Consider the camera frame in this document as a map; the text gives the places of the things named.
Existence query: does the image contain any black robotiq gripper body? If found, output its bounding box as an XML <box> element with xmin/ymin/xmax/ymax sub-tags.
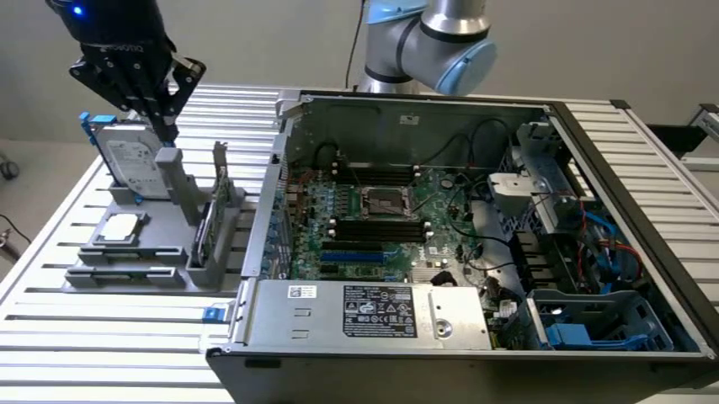
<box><xmin>44</xmin><ymin>0</ymin><xmax>178</xmax><ymax>97</ymax></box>

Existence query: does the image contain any black ram slot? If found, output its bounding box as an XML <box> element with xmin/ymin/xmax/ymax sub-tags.
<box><xmin>338</xmin><ymin>173</ymin><xmax>423</xmax><ymax>181</ymax></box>
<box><xmin>333</xmin><ymin>217</ymin><xmax>433</xmax><ymax>225</ymax></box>
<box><xmin>333</xmin><ymin>223</ymin><xmax>434</xmax><ymax>231</ymax></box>
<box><xmin>338</xmin><ymin>164</ymin><xmax>422</xmax><ymax>171</ymax></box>
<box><xmin>338</xmin><ymin>169</ymin><xmax>422</xmax><ymax>176</ymax></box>
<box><xmin>331</xmin><ymin>235</ymin><xmax>435</xmax><ymax>243</ymax></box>
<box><xmin>331</xmin><ymin>229</ymin><xmax>434</xmax><ymax>237</ymax></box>
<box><xmin>338</xmin><ymin>178</ymin><xmax>423</xmax><ymax>186</ymax></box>

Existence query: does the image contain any hard disk with blue carrier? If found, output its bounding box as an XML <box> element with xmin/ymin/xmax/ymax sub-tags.
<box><xmin>81</xmin><ymin>110</ymin><xmax>174</xmax><ymax>202</ymax></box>

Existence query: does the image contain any silver cpu chip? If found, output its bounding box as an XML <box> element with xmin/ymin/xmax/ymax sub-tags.
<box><xmin>103</xmin><ymin>214</ymin><xmax>143</xmax><ymax>242</ymax></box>

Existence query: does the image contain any grey printed parts rack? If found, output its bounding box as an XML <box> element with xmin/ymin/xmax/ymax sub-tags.
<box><xmin>61</xmin><ymin>146</ymin><xmax>250</xmax><ymax>296</ymax></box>

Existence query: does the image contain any cpu socket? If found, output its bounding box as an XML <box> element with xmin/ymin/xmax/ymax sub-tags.
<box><xmin>358</xmin><ymin>184</ymin><xmax>422</xmax><ymax>221</ymax></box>

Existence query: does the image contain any black expansion slot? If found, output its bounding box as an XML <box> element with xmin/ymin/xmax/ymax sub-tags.
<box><xmin>321</xmin><ymin>242</ymin><xmax>386</xmax><ymax>253</ymax></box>

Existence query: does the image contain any blue expansion slot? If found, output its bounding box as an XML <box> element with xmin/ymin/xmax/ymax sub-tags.
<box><xmin>319</xmin><ymin>251</ymin><xmax>390</xmax><ymax>263</ymax></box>

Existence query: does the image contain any green motherboard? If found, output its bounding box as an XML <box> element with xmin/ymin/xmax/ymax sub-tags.
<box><xmin>274</xmin><ymin>167</ymin><xmax>491</xmax><ymax>288</ymax></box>

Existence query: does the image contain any silver power supply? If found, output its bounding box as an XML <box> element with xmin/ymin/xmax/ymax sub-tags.
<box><xmin>229</xmin><ymin>279</ymin><xmax>495</xmax><ymax>353</ymax></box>

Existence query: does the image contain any silver chipset heatsink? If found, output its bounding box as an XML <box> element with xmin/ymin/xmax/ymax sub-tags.
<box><xmin>411</xmin><ymin>266</ymin><xmax>453</xmax><ymax>288</ymax></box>

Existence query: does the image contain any silver disk bay cage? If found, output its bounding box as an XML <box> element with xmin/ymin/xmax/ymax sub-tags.
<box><xmin>509</xmin><ymin>120</ymin><xmax>601</xmax><ymax>237</ymax></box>

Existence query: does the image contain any open black pc case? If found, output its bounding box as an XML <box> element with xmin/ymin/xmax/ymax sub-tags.
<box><xmin>203</xmin><ymin>88</ymin><xmax>719</xmax><ymax>404</ymax></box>

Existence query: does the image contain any blue plastic disk bay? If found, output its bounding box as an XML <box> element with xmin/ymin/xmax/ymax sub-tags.
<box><xmin>526</xmin><ymin>287</ymin><xmax>677</xmax><ymax>351</ymax></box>

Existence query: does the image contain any black floor cable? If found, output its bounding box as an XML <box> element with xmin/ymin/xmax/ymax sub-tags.
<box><xmin>0</xmin><ymin>150</ymin><xmax>22</xmax><ymax>179</ymax></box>

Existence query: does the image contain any graphics card with metal bracket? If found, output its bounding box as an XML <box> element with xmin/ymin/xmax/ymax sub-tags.
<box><xmin>190</xmin><ymin>141</ymin><xmax>238</xmax><ymax>268</ymax></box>

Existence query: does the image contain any short black wire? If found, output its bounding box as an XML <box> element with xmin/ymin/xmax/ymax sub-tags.
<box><xmin>313</xmin><ymin>141</ymin><xmax>341</xmax><ymax>170</ymax></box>

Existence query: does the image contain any thin black hanging cable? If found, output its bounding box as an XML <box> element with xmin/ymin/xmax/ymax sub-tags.
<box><xmin>343</xmin><ymin>0</ymin><xmax>367</xmax><ymax>92</ymax></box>

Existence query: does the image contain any black cable with plug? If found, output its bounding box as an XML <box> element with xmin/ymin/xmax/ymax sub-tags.
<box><xmin>0</xmin><ymin>213</ymin><xmax>32</xmax><ymax>263</ymax></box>

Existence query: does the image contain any black looped wire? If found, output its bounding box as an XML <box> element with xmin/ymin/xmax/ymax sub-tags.
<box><xmin>421</xmin><ymin>119</ymin><xmax>513</xmax><ymax>170</ymax></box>

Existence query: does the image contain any long black wire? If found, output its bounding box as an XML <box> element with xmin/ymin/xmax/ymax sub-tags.
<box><xmin>463</xmin><ymin>233</ymin><xmax>530</xmax><ymax>270</ymax></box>

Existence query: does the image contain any blue sata wire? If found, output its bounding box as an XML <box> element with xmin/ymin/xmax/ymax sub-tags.
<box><xmin>581</xmin><ymin>209</ymin><xmax>622</xmax><ymax>295</ymax></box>

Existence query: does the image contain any red wire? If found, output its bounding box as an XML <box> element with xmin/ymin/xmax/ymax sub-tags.
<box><xmin>613</xmin><ymin>242</ymin><xmax>645</xmax><ymax>277</ymax></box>

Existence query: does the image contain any black and silver side frame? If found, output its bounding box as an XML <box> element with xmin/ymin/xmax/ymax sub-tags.
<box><xmin>645</xmin><ymin>102</ymin><xmax>719</xmax><ymax>171</ymax></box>

